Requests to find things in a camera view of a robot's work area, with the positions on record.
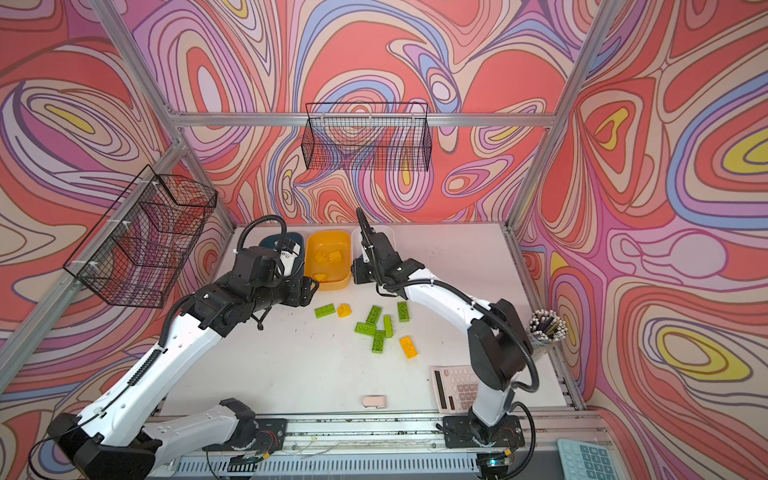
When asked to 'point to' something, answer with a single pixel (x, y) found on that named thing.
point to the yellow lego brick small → (322, 257)
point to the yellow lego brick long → (408, 347)
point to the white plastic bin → (356, 237)
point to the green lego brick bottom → (378, 341)
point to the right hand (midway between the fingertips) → (358, 273)
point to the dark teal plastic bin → (295, 236)
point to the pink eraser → (377, 401)
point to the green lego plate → (325, 311)
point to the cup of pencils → (546, 328)
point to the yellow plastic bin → (329, 259)
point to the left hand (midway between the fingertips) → (309, 279)
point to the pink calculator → (456, 387)
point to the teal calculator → (582, 461)
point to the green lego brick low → (366, 329)
